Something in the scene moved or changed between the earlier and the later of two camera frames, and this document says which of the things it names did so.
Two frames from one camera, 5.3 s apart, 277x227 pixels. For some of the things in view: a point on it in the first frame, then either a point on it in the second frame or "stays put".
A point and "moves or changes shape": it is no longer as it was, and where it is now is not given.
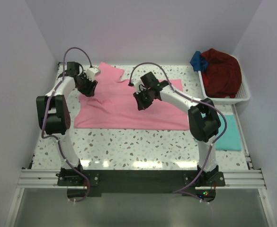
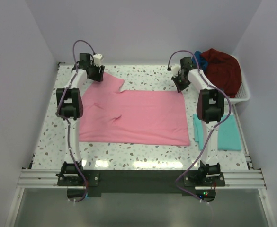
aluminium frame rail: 47,179 stays put
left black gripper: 90,91 -> 99,76
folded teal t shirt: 230,141 stays put
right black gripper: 141,105 -> 180,88
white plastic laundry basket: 242,94 stays put
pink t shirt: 113,106 moves or changes shape
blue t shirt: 198,63 stays put
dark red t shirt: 221,77 stays put
